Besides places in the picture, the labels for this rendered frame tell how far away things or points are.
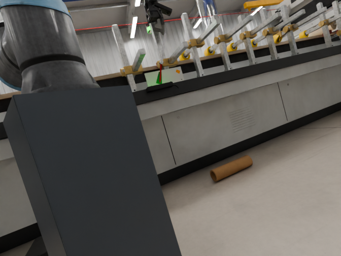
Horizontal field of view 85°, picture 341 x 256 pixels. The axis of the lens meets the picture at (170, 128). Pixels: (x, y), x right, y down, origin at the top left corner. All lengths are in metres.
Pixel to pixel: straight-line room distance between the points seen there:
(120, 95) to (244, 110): 1.47
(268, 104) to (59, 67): 1.83
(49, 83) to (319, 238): 0.86
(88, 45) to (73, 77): 8.73
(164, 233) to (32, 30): 0.58
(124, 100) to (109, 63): 8.43
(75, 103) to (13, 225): 1.20
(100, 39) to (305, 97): 8.26
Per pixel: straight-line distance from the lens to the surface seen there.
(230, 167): 1.31
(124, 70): 1.21
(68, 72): 0.51
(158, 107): 1.23
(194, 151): 1.54
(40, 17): 0.57
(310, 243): 0.79
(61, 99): 0.43
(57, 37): 0.55
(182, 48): 1.11
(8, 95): 1.48
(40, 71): 0.52
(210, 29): 1.32
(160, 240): 0.56
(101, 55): 9.04
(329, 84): 2.82
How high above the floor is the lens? 0.49
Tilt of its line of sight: 3 degrees down
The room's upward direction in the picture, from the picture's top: 16 degrees counter-clockwise
